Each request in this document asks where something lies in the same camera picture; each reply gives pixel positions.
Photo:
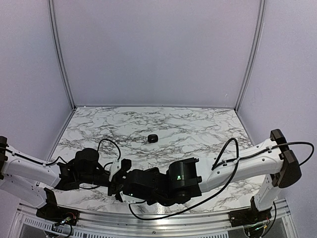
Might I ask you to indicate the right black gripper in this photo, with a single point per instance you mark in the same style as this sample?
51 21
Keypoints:
149 194

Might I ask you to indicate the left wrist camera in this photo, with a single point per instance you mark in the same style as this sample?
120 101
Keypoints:
119 169

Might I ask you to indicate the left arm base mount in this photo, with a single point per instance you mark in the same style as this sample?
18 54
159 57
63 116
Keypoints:
51 211

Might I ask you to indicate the aluminium frame post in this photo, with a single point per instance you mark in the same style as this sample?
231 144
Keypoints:
59 54
252 56

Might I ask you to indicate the left aluminium frame post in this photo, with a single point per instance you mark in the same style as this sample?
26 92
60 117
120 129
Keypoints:
59 54

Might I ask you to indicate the right aluminium frame post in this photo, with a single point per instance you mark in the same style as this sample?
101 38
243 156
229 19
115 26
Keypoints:
252 56

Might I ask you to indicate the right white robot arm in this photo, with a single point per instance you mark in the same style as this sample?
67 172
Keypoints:
189 178

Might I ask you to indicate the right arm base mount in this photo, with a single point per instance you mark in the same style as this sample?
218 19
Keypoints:
249 216

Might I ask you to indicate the black earbud charging case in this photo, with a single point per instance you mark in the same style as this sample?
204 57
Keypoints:
153 138

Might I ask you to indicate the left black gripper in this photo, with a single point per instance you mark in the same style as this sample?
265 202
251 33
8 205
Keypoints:
117 182

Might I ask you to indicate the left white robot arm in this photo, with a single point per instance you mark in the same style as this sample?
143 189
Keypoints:
18 171

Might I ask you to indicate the front aluminium rail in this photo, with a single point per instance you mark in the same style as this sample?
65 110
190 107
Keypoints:
93 224

